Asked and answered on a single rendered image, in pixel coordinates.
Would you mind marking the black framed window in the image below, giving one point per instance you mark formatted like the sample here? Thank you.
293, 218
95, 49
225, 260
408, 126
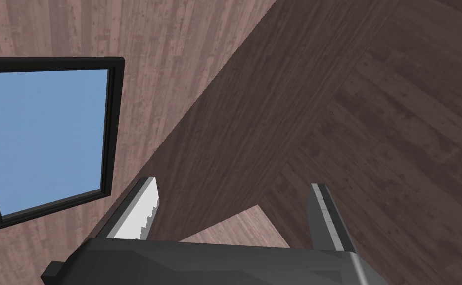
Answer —
45, 138

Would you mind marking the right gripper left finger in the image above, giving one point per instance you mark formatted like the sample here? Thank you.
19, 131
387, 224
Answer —
136, 213

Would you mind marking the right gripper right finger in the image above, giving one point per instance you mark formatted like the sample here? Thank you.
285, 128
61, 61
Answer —
326, 221

